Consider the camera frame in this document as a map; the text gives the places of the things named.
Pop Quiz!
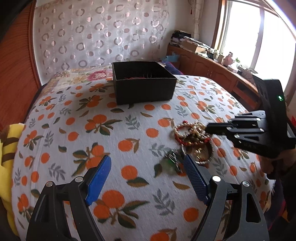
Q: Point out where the wooden side cabinet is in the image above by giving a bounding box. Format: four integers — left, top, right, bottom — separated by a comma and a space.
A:
166, 44, 263, 111

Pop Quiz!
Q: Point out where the yellow brown plush toy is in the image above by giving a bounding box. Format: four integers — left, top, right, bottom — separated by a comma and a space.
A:
1, 123, 25, 237

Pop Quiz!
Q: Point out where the green jade bangle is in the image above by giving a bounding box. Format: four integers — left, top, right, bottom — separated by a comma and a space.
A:
160, 158, 178, 175

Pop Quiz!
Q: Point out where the silver chain bracelet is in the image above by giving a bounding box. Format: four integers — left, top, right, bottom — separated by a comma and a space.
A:
166, 150, 186, 172

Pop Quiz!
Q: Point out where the pink figurine on sill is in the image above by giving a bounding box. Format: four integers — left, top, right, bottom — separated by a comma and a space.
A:
223, 52, 234, 67

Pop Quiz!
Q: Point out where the white pearl necklace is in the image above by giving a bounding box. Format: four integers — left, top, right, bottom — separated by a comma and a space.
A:
173, 121, 211, 145

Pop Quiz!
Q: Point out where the orange print bed sheet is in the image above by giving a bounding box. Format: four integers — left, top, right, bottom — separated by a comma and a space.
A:
11, 74, 276, 241

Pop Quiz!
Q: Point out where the purple blanket edge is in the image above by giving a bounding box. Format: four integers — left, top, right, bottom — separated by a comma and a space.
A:
159, 62, 183, 75

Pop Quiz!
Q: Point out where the red wooden headboard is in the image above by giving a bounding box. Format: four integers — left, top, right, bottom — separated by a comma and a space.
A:
1, 1, 41, 128

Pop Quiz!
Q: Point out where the pile of books and papers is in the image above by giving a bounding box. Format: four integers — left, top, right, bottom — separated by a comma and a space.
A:
170, 30, 210, 54

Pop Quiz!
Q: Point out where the red bead bracelet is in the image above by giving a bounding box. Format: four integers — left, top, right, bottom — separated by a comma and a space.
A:
174, 120, 212, 147

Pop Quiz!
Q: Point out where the white circle-pattern curtain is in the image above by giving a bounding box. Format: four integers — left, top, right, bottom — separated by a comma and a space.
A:
34, 1, 170, 82

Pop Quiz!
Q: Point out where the black square box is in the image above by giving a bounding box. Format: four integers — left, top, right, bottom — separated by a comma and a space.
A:
112, 61, 177, 105

